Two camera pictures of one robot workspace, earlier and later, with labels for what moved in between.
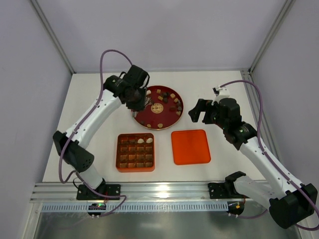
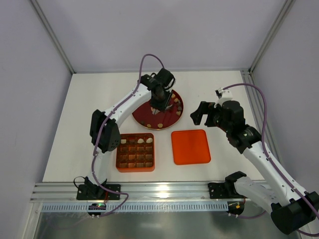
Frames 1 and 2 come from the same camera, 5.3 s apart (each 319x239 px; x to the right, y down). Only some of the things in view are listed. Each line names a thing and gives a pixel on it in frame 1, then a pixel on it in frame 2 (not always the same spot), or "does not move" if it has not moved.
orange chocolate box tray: [135, 152] does not move
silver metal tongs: [148, 100] -> [156, 111]
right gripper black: [206, 113] does not move
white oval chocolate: [149, 140] does not move
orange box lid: [190, 147] does not move
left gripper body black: [139, 104] -> [161, 104]
